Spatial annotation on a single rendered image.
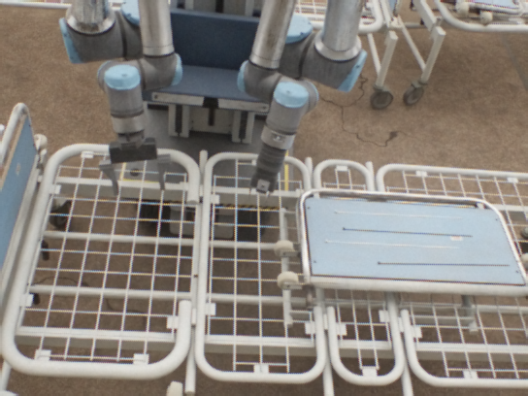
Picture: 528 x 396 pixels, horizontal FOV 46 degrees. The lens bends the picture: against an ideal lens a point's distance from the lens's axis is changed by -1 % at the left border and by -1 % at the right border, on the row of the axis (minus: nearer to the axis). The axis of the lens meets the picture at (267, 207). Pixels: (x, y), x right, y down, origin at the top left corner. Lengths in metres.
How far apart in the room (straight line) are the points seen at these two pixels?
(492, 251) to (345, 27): 0.88
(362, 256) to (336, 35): 0.69
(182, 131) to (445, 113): 1.58
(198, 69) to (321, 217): 0.70
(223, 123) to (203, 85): 0.41
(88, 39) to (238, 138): 0.84
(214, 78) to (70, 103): 1.19
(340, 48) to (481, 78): 2.04
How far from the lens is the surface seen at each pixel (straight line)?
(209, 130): 2.67
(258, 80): 1.85
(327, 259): 1.98
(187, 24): 2.26
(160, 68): 1.86
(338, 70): 2.06
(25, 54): 3.66
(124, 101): 1.73
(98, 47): 2.09
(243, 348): 1.95
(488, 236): 2.26
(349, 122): 3.34
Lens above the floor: 2.14
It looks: 49 degrees down
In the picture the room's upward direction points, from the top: 10 degrees clockwise
